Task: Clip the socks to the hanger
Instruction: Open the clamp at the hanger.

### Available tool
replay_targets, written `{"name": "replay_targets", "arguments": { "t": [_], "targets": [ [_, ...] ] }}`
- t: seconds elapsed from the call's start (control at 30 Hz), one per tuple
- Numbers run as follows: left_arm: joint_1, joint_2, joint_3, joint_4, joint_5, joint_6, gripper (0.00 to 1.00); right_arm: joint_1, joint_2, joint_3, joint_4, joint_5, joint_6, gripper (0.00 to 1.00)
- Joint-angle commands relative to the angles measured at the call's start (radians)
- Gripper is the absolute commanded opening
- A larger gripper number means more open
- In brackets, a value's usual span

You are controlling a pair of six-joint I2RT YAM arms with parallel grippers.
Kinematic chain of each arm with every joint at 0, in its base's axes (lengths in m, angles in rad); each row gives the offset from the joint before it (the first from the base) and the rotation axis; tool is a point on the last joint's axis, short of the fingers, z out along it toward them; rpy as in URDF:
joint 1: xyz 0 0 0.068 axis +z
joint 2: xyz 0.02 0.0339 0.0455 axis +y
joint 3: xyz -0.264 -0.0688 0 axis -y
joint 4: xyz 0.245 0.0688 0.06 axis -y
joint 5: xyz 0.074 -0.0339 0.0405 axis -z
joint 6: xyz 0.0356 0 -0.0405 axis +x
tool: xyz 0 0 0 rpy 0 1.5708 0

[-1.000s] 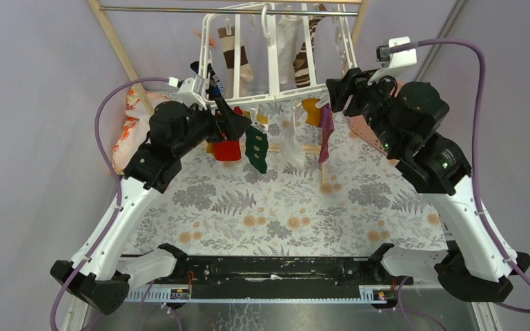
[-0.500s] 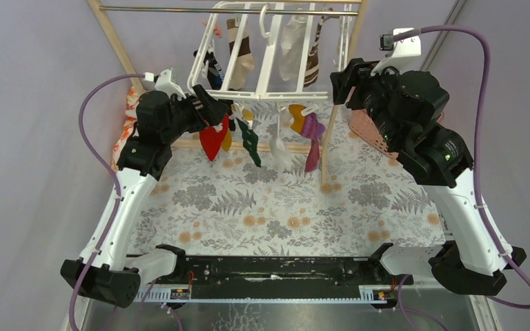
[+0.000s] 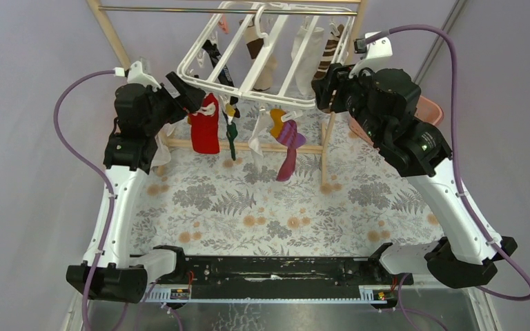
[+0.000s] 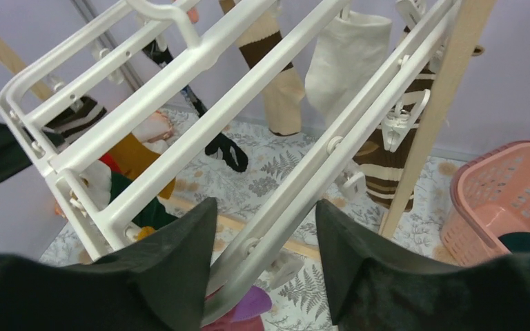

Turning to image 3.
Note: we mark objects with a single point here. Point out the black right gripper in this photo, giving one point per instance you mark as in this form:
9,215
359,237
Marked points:
324,87

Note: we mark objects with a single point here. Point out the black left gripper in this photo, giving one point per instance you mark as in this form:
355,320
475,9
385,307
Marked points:
188,101

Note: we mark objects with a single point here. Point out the red fluffy sock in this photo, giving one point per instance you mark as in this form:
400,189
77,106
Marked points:
204,126

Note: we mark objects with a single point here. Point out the brown mustard striped sock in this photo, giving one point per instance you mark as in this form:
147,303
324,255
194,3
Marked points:
231,111

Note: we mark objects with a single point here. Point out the dark green sock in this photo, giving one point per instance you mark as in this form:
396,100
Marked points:
231,134

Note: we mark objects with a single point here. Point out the white plastic sock hanger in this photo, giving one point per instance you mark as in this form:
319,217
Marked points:
269,21

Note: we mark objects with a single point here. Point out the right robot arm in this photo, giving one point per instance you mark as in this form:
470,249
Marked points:
464,257

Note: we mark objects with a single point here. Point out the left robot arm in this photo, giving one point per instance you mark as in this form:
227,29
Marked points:
107,271

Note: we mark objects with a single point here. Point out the black blue sock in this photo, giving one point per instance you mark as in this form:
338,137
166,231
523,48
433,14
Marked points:
215,55

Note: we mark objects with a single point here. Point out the cream white sock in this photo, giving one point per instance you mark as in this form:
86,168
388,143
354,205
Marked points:
307,67

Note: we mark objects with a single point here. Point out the brown white striped sock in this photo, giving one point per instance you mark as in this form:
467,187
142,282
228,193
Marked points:
329,50

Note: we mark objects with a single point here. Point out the orange white floral cloth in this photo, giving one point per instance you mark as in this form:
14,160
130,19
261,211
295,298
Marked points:
162,155

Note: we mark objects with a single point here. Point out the orange purple sock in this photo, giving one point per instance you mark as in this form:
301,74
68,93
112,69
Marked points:
286,133

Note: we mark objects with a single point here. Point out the beige brown striped sock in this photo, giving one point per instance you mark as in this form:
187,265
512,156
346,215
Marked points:
259,77

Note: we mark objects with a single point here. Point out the pink plastic laundry basket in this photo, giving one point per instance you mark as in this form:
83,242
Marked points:
427,111

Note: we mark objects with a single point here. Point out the floral patterned mat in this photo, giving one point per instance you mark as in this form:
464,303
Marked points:
344,204

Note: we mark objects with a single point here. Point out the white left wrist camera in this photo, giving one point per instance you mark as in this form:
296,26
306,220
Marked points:
138,72

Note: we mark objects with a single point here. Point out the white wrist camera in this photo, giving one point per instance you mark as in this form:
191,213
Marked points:
138,72
375,50

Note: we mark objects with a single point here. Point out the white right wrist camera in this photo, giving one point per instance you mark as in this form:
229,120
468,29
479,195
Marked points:
375,50

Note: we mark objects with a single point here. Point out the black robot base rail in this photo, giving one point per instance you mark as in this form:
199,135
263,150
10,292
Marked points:
237,279

